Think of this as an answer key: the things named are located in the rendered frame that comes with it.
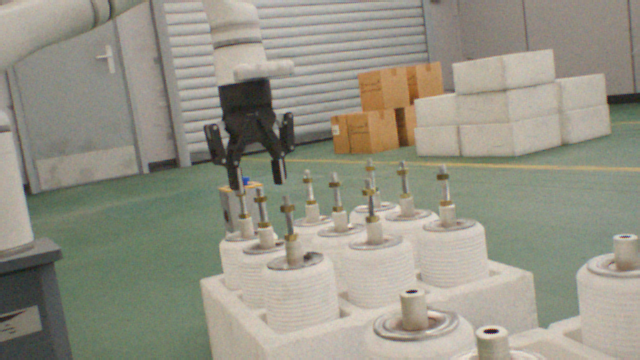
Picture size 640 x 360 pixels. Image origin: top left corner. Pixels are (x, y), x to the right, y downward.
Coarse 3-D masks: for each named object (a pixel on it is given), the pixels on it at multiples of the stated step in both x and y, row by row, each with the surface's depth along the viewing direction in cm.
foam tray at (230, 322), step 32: (224, 288) 103; (480, 288) 87; (512, 288) 88; (224, 320) 97; (256, 320) 86; (352, 320) 81; (480, 320) 87; (512, 320) 89; (224, 352) 101; (256, 352) 80; (288, 352) 77; (320, 352) 78; (352, 352) 80
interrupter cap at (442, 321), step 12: (396, 312) 60; (432, 312) 58; (444, 312) 58; (384, 324) 57; (396, 324) 57; (432, 324) 56; (444, 324) 55; (456, 324) 55; (384, 336) 54; (396, 336) 54; (408, 336) 53; (420, 336) 53; (432, 336) 53
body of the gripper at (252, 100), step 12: (228, 84) 90; (240, 84) 89; (252, 84) 89; (264, 84) 91; (228, 96) 90; (240, 96) 89; (252, 96) 89; (264, 96) 90; (228, 108) 90; (240, 108) 91; (252, 108) 92; (264, 108) 93; (228, 120) 90; (240, 120) 91; (252, 120) 92; (228, 132) 92; (252, 132) 92
